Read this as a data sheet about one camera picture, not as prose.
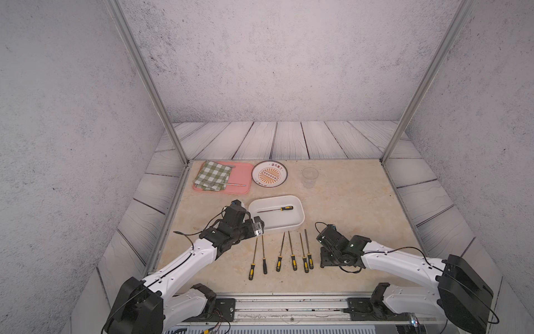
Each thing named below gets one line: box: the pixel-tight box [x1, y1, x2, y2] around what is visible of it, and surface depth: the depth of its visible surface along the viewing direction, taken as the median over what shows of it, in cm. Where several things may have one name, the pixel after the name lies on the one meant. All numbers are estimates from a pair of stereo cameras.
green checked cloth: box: [192, 160, 236, 192], surface depth 114 cm
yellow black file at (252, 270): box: [248, 237, 258, 281], surface depth 84 cm
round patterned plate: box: [251, 160, 288, 188], surface depth 117 cm
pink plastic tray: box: [192, 161, 254, 195], surface depth 114 cm
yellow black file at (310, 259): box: [304, 228, 315, 270], surface depth 85 cm
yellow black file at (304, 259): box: [298, 232, 310, 274], surface depth 84 cm
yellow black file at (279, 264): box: [276, 231, 286, 273], surface depth 85 cm
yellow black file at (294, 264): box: [287, 231, 297, 271], surface depth 85 cm
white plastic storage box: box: [248, 194, 306, 231], surface depth 100 cm
